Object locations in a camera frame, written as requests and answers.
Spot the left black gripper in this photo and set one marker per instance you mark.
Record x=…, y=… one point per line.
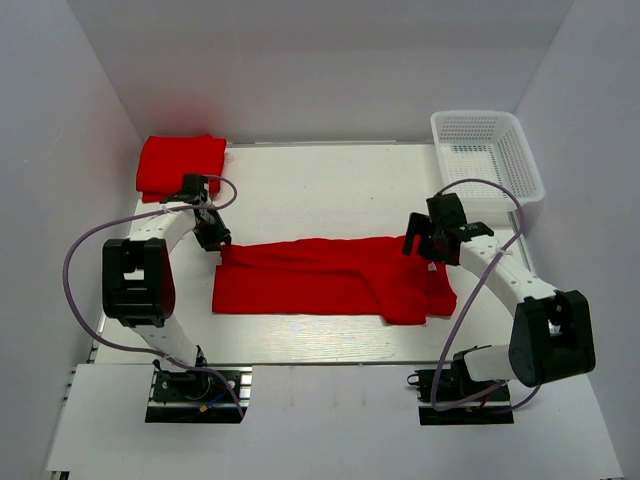
x=212, y=243

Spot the white plastic basket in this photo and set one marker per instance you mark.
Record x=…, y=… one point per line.
x=484, y=145

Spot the folded red t shirt stack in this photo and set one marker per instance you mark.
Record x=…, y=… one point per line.
x=164, y=161

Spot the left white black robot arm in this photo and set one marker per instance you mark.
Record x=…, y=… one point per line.
x=138, y=287

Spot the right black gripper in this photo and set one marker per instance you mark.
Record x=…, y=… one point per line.
x=420, y=224

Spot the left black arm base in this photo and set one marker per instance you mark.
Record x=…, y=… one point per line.
x=180, y=397

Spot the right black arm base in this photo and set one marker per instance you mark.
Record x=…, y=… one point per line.
x=455, y=384

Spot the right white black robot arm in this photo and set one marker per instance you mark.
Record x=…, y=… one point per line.
x=551, y=336

